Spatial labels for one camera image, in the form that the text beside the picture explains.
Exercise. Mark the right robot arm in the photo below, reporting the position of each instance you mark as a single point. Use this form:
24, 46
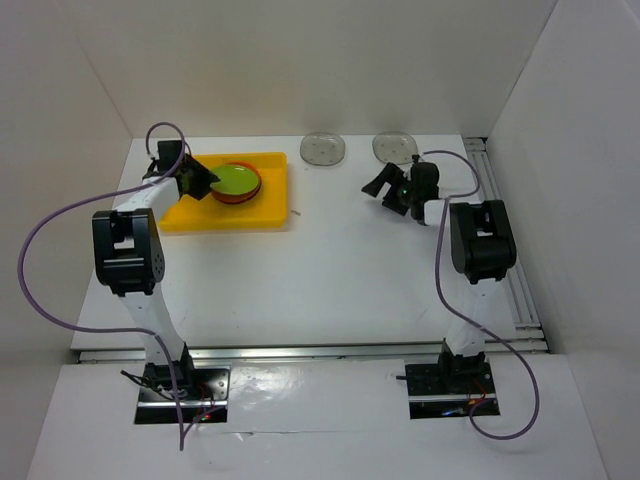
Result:
482, 250

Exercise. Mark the aluminium rail front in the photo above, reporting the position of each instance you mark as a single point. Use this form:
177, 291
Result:
273, 353

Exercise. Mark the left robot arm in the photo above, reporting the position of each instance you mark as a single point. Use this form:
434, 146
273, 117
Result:
129, 260

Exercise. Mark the clear plate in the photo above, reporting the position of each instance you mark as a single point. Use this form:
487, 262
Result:
322, 149
394, 147

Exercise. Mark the orange plate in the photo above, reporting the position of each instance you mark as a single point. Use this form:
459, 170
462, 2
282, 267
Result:
254, 170
230, 199

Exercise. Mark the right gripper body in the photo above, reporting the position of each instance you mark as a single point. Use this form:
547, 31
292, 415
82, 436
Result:
407, 193

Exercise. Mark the aluminium rail right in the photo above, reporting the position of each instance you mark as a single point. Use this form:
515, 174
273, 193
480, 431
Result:
529, 334

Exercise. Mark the aluminium rail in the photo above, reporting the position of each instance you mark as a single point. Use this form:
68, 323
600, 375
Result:
529, 334
273, 353

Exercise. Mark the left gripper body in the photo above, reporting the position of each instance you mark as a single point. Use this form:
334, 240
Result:
182, 168

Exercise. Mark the green plate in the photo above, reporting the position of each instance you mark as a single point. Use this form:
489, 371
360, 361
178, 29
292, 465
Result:
234, 180

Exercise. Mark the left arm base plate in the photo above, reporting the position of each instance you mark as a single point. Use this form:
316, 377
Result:
205, 401

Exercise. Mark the yellow plastic bin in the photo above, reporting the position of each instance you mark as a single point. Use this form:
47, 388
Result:
267, 210

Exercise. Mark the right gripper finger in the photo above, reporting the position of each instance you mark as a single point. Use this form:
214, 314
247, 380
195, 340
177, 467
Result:
393, 201
391, 174

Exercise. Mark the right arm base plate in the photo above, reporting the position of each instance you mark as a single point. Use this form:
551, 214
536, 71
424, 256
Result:
431, 397

